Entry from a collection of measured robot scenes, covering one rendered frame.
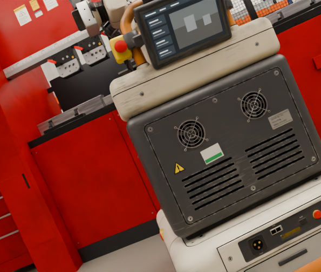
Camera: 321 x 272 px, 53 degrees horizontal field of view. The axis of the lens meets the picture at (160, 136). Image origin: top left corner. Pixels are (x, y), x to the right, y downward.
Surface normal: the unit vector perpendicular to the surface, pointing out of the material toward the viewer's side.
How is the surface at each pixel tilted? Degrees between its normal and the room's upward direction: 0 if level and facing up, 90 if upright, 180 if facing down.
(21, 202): 90
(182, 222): 90
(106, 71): 90
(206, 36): 115
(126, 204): 90
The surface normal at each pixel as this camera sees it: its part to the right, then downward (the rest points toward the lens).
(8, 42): -0.11, 0.09
